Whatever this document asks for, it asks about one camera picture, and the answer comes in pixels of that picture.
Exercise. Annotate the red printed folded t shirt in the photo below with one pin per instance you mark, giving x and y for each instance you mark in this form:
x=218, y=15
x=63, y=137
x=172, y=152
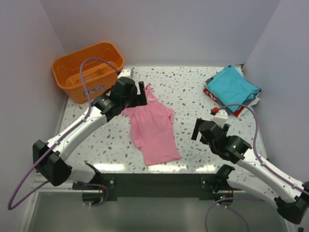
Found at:
x=229, y=112

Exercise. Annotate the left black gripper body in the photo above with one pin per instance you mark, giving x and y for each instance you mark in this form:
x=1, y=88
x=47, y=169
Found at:
x=131, y=101

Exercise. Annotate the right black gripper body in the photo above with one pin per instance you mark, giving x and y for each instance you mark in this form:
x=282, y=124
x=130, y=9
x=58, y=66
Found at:
x=224, y=128

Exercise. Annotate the white folded t shirt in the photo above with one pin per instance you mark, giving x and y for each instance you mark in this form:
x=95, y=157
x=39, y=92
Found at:
x=248, y=103

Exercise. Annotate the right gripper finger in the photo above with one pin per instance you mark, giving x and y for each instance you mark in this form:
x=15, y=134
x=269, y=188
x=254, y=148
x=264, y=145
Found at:
x=198, y=122
x=205, y=139

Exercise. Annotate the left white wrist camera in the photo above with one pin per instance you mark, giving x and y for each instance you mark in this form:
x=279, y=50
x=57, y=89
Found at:
x=126, y=73

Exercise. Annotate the turquoise folded t shirt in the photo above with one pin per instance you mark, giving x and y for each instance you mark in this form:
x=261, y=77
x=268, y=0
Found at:
x=231, y=88

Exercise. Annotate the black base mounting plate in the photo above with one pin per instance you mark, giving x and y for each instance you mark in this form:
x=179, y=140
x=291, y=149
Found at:
x=201, y=186

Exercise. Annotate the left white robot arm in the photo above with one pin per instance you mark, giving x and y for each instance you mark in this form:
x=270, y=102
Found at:
x=50, y=157

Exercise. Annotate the pink t shirt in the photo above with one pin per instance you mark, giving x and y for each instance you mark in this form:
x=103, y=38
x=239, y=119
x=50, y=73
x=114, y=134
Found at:
x=152, y=130

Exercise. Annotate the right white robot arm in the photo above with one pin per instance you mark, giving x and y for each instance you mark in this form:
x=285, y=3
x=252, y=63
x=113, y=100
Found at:
x=289, y=195

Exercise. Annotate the orange plastic basket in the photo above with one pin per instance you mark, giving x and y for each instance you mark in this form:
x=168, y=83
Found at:
x=99, y=75

